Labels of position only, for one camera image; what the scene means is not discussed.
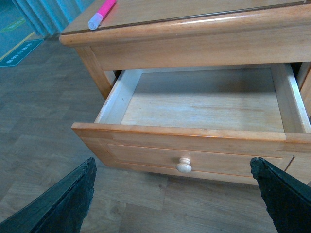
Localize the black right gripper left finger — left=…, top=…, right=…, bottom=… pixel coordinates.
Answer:
left=0, top=157, right=97, bottom=233

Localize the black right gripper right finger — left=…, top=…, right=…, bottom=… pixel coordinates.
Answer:
left=250, top=157, right=311, bottom=233

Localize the round wooden drawer knob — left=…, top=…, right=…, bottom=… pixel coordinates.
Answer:
left=176, top=157, right=192, bottom=173

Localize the wooden top drawer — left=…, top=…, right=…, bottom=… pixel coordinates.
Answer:
left=72, top=63, right=311, bottom=184

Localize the pink marker with clear cap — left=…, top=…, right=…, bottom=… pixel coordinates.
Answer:
left=87, top=0, right=117, bottom=31

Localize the dark green floor sign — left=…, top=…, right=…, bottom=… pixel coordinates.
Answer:
left=0, top=39, right=44, bottom=67

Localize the wooden nightstand cabinet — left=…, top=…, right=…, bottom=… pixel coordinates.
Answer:
left=60, top=0, right=311, bottom=110

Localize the grey pleated curtain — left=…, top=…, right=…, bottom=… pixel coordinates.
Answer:
left=13, top=0, right=93, bottom=37

